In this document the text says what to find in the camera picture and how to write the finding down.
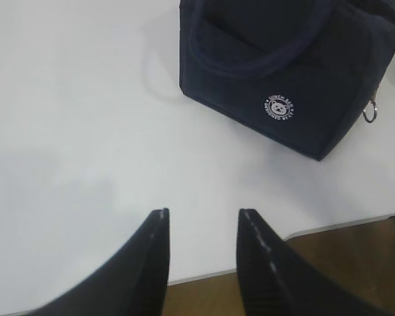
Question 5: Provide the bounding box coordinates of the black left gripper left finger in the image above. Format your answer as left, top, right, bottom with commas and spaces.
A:
33, 209, 170, 316

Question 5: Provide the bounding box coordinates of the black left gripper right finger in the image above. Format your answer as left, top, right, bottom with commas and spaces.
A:
236, 209, 385, 315

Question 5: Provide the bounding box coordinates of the navy blue lunch bag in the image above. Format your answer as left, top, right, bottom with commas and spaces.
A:
179, 1, 395, 161

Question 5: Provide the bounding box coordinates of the metal zipper pull ring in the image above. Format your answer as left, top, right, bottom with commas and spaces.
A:
362, 88, 380, 124

